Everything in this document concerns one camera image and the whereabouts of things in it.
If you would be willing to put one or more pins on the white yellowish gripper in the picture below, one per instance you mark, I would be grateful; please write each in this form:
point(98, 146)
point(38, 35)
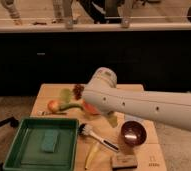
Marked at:
point(112, 119)

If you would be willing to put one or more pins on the red yellow apple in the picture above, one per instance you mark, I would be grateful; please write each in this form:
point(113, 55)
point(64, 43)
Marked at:
point(53, 106)

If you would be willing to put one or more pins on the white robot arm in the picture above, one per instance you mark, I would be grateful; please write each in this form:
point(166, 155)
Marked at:
point(169, 108)

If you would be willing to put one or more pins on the light blue cloth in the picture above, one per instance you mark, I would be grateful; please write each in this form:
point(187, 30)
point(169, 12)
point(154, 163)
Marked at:
point(132, 118)

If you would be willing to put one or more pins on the dark brown bowl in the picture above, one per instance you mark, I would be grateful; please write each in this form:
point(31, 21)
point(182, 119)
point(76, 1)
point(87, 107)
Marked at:
point(133, 133)

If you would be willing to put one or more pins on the orange plastic bowl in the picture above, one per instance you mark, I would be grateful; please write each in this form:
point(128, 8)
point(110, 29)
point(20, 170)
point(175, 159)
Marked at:
point(90, 109)

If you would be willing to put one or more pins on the yellow banana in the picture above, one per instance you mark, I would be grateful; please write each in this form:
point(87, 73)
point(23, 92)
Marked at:
point(91, 154)

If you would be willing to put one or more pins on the bunch of dark grapes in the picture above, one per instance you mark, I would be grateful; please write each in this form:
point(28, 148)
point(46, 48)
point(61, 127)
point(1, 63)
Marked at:
point(77, 91)

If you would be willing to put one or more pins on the green cucumber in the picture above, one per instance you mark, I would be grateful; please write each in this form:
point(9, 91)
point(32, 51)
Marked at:
point(69, 106)

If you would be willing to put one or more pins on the teal sponge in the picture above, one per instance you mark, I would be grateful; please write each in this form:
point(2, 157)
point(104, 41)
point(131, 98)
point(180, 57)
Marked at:
point(49, 141)

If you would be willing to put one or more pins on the green plastic tray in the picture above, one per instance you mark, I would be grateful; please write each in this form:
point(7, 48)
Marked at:
point(25, 153)

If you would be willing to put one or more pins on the black stand leg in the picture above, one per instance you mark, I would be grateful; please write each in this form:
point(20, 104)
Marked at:
point(2, 124)

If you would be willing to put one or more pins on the white handled dish brush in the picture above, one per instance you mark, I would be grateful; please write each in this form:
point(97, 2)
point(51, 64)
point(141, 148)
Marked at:
point(87, 130)

